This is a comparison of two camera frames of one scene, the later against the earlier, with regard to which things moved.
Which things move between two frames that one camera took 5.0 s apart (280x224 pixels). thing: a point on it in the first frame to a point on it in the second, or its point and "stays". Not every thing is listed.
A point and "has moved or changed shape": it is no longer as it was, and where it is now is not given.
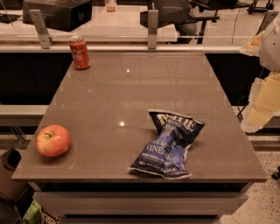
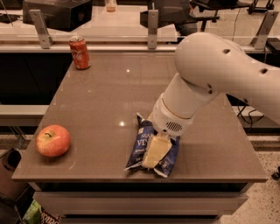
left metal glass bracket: x=43 y=31 stays
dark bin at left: x=10 y=188 stays
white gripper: x=271 y=48 to x=166 y=120
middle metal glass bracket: x=152 y=29 stays
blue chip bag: x=166 y=155 has moved or changed shape
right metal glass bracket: x=269 y=17 stays
